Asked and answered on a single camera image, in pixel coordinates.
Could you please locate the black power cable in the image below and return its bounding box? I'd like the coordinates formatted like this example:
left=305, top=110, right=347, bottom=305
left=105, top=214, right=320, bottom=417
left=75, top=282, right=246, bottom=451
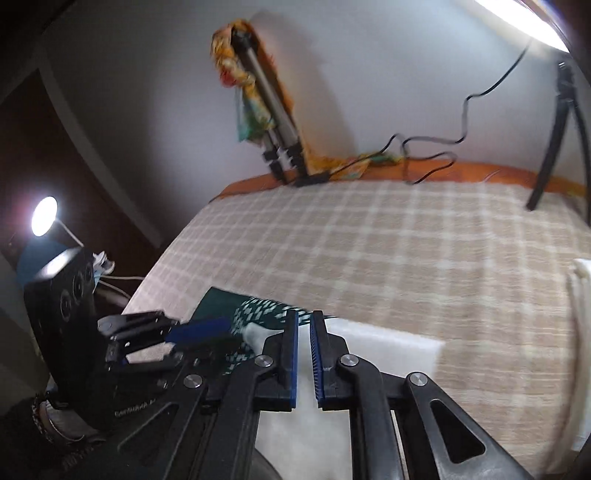
left=295, top=39, right=532, bottom=188

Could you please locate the colourful patterned cloth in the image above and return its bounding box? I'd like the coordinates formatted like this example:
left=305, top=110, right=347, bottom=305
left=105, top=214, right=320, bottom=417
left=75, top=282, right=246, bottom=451
left=210, top=18, right=402, bottom=181

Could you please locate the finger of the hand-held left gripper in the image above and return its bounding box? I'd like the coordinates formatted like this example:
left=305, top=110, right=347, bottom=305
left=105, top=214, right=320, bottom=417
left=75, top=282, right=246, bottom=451
left=108, top=339, right=222, bottom=370
left=97, top=311, right=237, bottom=347

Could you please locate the folded silver tripod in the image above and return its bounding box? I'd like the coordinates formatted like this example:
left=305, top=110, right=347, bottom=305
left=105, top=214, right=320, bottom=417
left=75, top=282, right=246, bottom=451
left=231, top=25, right=308, bottom=185

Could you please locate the white clip desk lamp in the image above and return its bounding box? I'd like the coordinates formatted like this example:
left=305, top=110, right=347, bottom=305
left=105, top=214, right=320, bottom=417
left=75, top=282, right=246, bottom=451
left=30, top=196, right=116, bottom=278

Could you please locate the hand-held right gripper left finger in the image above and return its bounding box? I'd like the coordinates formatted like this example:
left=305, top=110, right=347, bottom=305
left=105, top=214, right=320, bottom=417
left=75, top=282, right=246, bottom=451
left=117, top=310, right=298, bottom=480

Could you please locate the white lamp cable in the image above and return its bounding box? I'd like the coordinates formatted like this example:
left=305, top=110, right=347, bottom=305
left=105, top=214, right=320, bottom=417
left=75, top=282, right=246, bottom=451
left=95, top=274, right=146, bottom=301

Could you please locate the folded white shirt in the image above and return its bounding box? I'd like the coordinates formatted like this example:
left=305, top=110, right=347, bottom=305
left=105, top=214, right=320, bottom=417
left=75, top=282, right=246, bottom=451
left=568, top=258, right=591, bottom=453

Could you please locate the cream green tree print t-shirt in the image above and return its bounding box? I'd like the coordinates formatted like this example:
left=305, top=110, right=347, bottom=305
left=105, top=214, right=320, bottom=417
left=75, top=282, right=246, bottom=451
left=187, top=286, right=446, bottom=480

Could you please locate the small black tripod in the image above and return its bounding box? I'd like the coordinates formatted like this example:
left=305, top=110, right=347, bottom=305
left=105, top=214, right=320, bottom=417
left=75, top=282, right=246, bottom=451
left=526, top=60, right=591, bottom=213

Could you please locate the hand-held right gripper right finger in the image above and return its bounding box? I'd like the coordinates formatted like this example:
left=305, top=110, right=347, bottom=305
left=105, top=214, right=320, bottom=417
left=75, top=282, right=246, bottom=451
left=310, top=310, right=536, bottom=480

